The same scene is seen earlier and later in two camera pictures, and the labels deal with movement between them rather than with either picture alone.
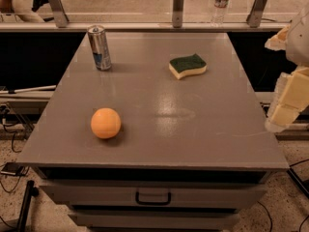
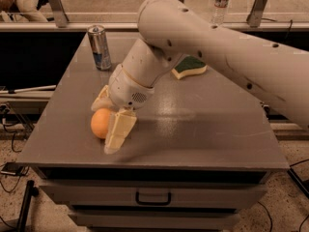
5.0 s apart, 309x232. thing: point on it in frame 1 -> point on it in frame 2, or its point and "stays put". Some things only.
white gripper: [299, 42] -> [127, 88]
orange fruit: [105, 123] stays put
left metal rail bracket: [55, 2] stays put
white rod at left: [31, 89] stays put
